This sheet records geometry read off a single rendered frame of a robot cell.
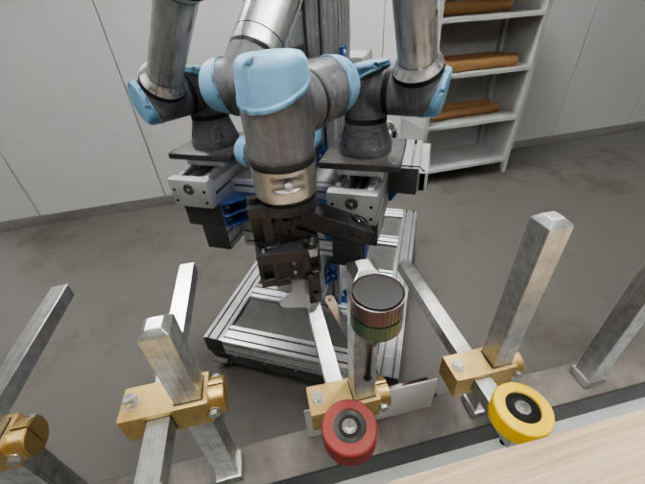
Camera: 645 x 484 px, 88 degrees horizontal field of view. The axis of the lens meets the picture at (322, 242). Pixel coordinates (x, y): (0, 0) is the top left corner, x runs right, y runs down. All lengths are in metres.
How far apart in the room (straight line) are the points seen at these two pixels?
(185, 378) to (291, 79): 0.37
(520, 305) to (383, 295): 0.26
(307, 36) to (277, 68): 0.80
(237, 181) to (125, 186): 2.25
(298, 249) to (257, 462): 0.46
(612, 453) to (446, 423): 0.28
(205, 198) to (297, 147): 0.73
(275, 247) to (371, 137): 0.58
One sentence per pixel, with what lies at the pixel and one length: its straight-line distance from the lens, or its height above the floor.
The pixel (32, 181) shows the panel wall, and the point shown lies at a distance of 3.52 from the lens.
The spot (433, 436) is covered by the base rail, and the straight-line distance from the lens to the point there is 0.78.
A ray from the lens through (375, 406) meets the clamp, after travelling 0.62.
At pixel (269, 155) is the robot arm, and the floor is 1.27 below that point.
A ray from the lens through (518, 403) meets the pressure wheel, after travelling 0.60.
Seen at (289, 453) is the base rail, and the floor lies 0.70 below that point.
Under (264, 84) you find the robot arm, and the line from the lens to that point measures 0.34.
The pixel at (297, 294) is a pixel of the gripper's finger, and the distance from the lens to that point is 0.49.
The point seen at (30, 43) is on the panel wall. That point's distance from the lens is 3.17.
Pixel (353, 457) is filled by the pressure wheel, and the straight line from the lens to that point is 0.53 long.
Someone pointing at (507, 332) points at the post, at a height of 0.96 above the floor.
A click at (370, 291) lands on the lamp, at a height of 1.14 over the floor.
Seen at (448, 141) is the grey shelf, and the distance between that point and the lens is 3.69.
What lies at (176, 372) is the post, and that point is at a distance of 0.47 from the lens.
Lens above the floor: 1.40
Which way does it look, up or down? 36 degrees down
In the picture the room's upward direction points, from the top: 4 degrees counter-clockwise
